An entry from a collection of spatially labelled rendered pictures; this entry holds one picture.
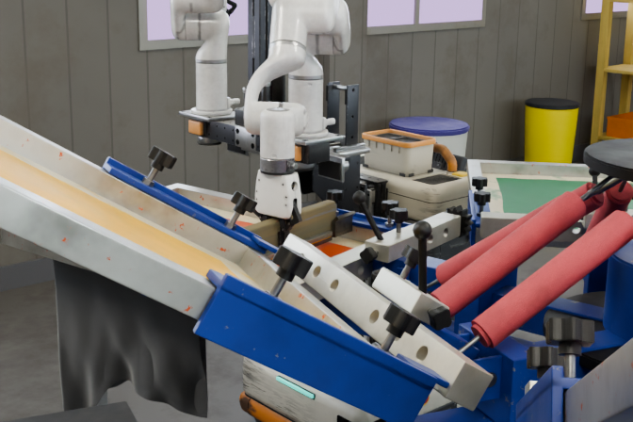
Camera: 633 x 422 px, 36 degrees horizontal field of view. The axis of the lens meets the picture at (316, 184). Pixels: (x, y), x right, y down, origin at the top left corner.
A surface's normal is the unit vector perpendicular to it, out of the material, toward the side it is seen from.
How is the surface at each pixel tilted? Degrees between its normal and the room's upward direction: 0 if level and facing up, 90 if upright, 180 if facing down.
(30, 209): 90
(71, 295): 91
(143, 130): 90
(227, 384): 0
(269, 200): 94
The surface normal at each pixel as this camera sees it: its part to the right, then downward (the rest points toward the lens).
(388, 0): 0.66, 0.19
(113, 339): -0.68, 0.33
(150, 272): 0.39, 0.22
